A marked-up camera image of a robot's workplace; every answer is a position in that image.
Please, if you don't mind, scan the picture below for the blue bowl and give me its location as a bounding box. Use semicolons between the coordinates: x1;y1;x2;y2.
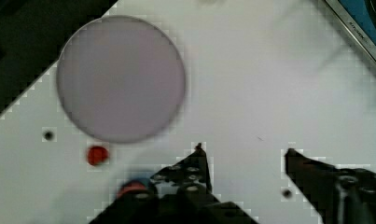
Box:
116;177;158;199

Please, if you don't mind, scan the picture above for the round lilac plate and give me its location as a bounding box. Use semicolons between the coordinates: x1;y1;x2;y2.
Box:
56;16;187;144

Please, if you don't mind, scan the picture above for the small red strawberry toy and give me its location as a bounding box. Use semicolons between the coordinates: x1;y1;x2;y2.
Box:
87;146;109;166

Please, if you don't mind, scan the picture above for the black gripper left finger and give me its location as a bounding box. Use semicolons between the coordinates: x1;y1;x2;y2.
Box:
150;143;213;191

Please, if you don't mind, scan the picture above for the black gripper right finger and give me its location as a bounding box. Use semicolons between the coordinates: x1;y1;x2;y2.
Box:
285;148;376;224

